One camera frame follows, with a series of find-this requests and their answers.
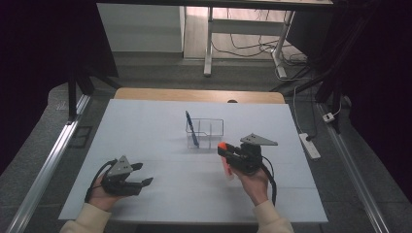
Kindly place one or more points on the white power strip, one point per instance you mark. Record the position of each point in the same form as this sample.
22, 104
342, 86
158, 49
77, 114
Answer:
309, 146

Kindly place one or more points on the orange highlighter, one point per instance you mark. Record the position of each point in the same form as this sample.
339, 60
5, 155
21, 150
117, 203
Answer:
222, 146

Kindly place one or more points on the person's left hand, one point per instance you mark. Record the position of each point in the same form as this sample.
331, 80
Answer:
103, 197

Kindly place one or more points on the blue pen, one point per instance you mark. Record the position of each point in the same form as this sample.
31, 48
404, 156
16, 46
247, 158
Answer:
192, 129

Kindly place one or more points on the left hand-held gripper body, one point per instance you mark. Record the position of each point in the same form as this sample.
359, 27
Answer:
121, 186

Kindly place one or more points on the small white adapter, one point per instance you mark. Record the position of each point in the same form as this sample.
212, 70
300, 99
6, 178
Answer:
328, 117

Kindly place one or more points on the white table cover sheet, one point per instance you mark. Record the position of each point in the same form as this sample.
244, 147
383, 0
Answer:
145, 113

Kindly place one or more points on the white-framed desk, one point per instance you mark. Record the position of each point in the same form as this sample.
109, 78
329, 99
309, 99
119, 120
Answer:
246, 26

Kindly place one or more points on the person's right hand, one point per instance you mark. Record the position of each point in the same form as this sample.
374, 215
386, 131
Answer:
254, 186

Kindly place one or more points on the aluminium floor rail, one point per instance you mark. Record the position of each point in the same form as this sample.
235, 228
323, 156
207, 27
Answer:
353, 174
48, 168

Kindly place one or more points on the clear plastic pen organizer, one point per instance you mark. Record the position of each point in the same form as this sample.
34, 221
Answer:
210, 134

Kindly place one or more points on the dark floor plate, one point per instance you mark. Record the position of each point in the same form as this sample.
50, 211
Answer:
81, 137

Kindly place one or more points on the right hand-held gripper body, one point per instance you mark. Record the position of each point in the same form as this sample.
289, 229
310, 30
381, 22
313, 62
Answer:
247, 158

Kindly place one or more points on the dark curtain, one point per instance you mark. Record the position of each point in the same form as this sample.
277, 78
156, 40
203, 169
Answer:
39, 48
382, 81

